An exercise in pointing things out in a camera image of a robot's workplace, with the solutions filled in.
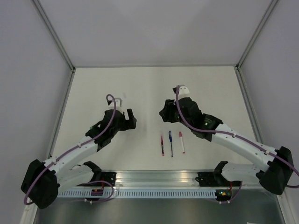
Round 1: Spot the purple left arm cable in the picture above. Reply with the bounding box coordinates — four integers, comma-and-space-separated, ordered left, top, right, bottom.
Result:
24, 94, 117, 205

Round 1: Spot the white acrylic marker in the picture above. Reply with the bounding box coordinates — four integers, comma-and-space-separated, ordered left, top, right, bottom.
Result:
180, 138, 185, 154

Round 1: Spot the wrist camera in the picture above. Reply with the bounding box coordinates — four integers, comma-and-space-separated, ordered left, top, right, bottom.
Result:
178, 85, 190, 98
107, 98, 123, 113

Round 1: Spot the left aluminium frame post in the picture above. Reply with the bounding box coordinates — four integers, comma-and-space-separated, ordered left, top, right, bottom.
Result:
31, 0, 76, 72

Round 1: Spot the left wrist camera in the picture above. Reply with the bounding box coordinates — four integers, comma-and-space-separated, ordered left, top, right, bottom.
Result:
107, 98, 123, 113

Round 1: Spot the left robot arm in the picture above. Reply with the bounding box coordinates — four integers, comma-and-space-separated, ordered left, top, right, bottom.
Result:
21, 109, 137, 209

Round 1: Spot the blue ballpoint pen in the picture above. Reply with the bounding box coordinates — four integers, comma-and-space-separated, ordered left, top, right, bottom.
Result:
168, 130, 174, 158

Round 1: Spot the aluminium frame post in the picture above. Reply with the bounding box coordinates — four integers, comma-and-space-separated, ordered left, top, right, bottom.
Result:
31, 0, 76, 72
235, 0, 279, 70

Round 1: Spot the white slotted cable duct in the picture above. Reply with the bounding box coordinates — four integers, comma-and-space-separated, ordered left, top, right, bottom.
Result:
58, 188, 217, 199

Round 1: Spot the red pink pen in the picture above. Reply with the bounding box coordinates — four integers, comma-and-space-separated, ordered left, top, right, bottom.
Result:
160, 135, 165, 156

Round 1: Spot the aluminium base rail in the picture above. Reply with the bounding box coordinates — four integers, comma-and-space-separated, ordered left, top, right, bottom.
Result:
103, 170, 217, 188

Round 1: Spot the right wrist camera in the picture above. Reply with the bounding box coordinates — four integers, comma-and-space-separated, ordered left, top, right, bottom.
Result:
178, 85, 190, 98

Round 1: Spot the right aluminium frame post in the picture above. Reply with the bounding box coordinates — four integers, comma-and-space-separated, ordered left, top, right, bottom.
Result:
235, 0, 279, 70

